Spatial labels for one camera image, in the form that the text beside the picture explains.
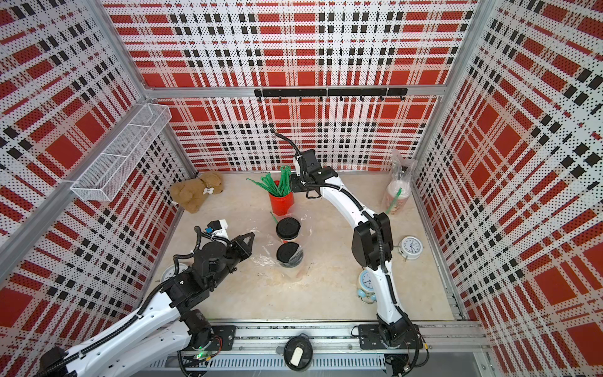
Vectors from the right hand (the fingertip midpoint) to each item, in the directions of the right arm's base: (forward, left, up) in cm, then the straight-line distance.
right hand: (295, 184), depth 92 cm
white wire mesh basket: (+3, +74, +4) cm, 74 cm away
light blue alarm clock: (-36, -26, -15) cm, 46 cm away
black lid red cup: (-20, +2, 0) cm, 20 cm away
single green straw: (-4, -39, -6) cm, 40 cm away
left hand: (-23, +11, +1) cm, 26 cm away
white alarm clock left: (-30, +46, -14) cm, 56 cm away
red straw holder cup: (0, +7, -13) cm, 15 cm away
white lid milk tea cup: (-2, -38, -3) cm, 38 cm away
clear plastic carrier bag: (+4, -42, +3) cm, 42 cm away
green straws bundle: (+3, +6, -6) cm, 9 cm away
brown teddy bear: (+1, +46, -7) cm, 47 cm away
